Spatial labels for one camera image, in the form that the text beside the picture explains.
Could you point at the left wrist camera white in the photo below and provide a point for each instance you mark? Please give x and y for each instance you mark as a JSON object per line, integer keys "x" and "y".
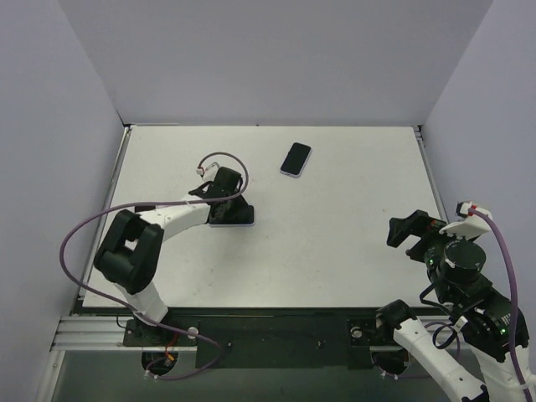
{"x": 208, "y": 173}

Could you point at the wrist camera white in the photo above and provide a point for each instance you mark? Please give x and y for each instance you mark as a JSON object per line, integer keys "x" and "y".
{"x": 470, "y": 226}
{"x": 208, "y": 173}

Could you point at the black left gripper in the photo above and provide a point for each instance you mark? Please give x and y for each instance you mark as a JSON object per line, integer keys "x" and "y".
{"x": 229, "y": 205}

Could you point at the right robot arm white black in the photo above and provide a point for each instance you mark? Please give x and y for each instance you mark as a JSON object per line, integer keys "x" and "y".
{"x": 490, "y": 323}

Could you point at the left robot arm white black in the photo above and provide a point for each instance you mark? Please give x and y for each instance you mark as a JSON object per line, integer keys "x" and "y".
{"x": 128, "y": 255}

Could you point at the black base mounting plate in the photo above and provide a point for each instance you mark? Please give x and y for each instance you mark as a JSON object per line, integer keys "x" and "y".
{"x": 292, "y": 338}

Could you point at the aluminium frame rail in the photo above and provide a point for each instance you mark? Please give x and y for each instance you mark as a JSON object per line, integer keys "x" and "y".
{"x": 88, "y": 334}

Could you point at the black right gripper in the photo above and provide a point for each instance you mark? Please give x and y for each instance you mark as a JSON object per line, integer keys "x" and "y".
{"x": 413, "y": 236}

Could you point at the black phone on table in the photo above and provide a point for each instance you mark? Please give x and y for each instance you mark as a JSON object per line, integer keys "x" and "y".
{"x": 295, "y": 160}

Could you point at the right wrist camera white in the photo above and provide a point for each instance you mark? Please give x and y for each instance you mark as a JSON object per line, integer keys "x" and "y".
{"x": 470, "y": 226}

